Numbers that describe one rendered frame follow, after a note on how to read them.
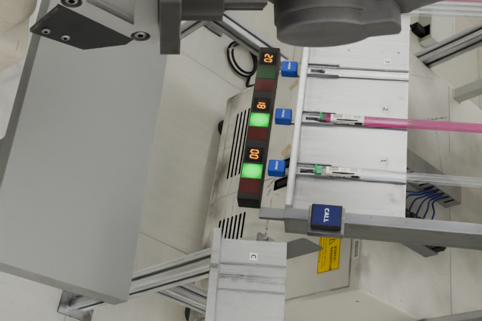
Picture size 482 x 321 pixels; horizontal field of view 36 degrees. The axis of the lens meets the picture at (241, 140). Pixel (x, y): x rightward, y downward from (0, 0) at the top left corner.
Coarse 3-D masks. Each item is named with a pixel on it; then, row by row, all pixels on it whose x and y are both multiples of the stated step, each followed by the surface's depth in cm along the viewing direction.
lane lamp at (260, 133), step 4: (248, 128) 137; (252, 128) 137; (256, 128) 137; (260, 128) 137; (264, 128) 137; (248, 132) 137; (252, 132) 137; (256, 132) 137; (260, 132) 137; (264, 132) 137; (248, 136) 136; (252, 136) 136; (256, 136) 136; (260, 136) 136; (264, 136) 136
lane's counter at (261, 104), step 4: (256, 100) 141; (260, 100) 140; (264, 100) 140; (268, 100) 140; (256, 104) 140; (260, 104) 140; (264, 104) 140; (268, 104) 140; (252, 108) 140; (256, 108) 140; (260, 108) 140; (264, 108) 140; (268, 108) 139
